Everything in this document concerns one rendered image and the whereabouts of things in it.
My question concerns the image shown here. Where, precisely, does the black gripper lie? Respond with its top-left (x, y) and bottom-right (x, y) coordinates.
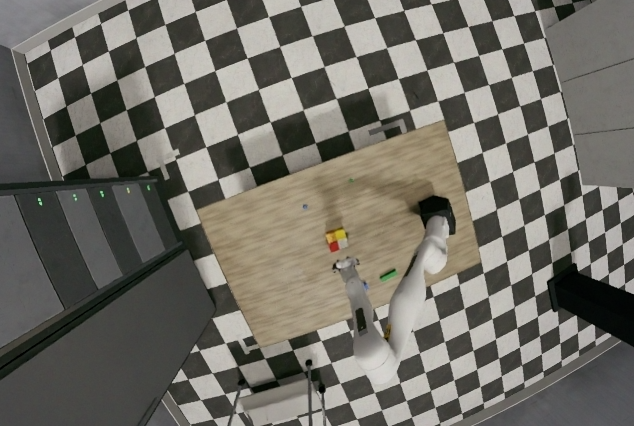
top-left (332, 259), bottom-right (360, 273)

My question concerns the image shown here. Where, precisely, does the green rectangular block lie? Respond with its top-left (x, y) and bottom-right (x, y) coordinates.
top-left (380, 269), bottom-right (398, 282)

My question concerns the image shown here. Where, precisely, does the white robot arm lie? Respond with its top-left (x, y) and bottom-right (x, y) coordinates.
top-left (336, 216), bottom-right (449, 384)

